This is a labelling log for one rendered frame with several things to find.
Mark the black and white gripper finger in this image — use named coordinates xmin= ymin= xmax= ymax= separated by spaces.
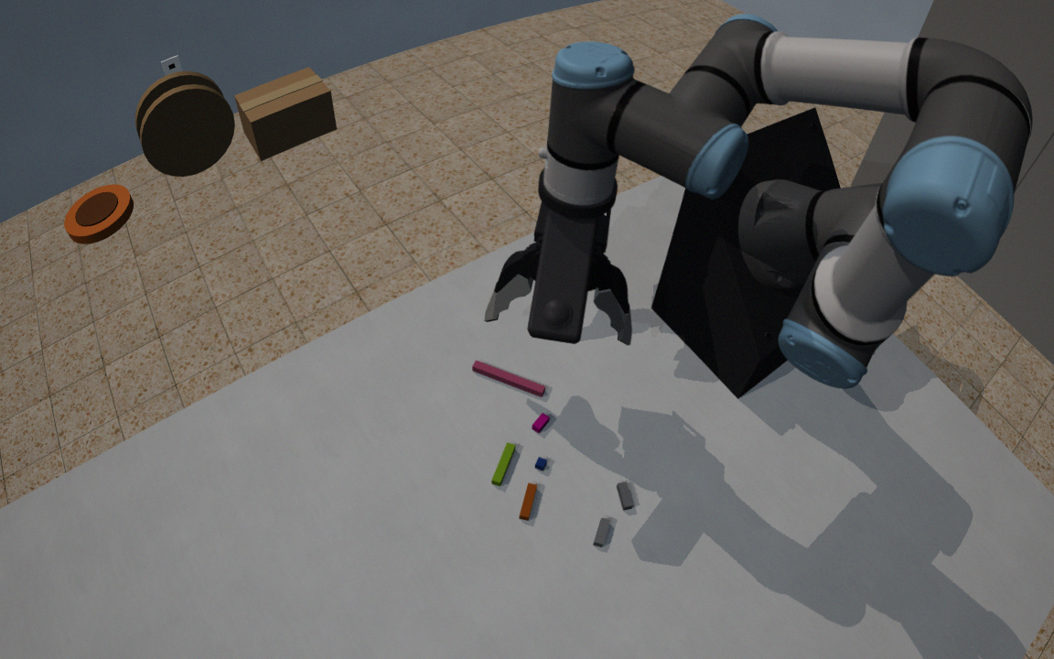
xmin=594 ymin=260 xmax=632 ymax=345
xmin=484 ymin=247 xmax=533 ymax=322

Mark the orange rod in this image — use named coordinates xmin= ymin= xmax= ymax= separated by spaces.
xmin=519 ymin=483 xmax=536 ymax=521

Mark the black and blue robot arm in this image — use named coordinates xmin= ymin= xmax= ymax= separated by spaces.
xmin=527 ymin=14 xmax=1032 ymax=389

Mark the lime green rod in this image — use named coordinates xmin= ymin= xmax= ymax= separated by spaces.
xmin=491 ymin=442 xmax=516 ymax=486

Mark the small magenta block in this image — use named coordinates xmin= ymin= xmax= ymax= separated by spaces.
xmin=532 ymin=413 xmax=550 ymax=433

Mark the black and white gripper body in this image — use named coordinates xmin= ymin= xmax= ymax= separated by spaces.
xmin=527 ymin=170 xmax=618 ymax=291

